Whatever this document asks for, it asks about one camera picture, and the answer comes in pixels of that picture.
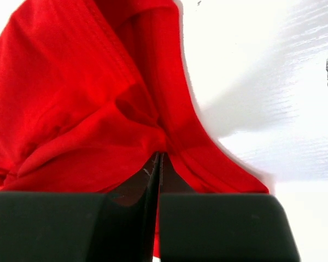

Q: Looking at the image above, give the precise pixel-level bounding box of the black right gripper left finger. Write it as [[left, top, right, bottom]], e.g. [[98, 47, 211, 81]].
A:
[[0, 153, 160, 261]]

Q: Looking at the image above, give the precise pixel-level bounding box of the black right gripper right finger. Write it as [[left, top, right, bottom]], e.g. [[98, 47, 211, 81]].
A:
[[159, 154, 300, 262]]

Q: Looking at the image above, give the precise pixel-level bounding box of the bright red t shirt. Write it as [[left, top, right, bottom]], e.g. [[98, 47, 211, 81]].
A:
[[0, 0, 271, 259]]

